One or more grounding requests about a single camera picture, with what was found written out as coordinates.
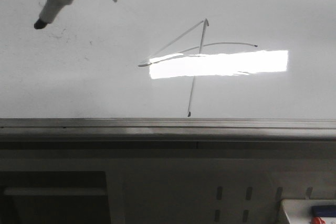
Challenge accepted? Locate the grey perforated pen tray shelf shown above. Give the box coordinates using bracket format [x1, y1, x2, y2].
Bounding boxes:
[106, 147, 335, 223]

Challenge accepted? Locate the white plastic marker tray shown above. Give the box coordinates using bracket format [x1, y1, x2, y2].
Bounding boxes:
[277, 199, 335, 223]

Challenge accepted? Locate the red capped marker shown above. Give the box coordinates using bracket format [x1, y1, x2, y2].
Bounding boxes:
[311, 217, 326, 224]

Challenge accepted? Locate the blue capped marker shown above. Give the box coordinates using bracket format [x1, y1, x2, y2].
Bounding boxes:
[311, 205, 336, 218]

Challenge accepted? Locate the white whiteboard with aluminium frame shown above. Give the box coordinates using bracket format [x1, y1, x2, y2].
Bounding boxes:
[1, 0, 335, 140]

